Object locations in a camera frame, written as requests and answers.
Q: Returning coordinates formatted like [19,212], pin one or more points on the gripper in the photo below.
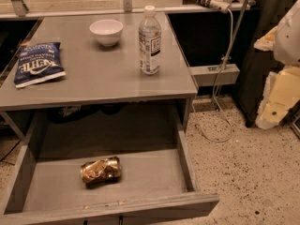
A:
[288,39]

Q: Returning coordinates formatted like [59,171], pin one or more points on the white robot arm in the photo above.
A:
[284,39]

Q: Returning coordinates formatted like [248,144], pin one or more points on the grey counter cabinet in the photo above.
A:
[100,75]

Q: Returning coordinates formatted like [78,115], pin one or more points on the open grey top drawer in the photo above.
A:
[132,168]

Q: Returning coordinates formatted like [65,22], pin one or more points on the thin metal pole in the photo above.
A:
[233,34]

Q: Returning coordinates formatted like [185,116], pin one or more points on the clear plastic water bottle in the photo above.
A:
[149,42]

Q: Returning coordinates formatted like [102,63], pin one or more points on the white ceramic bowl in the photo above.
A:
[107,32]

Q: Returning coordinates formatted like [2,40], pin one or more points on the blue Kettle chips bag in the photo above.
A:
[37,64]

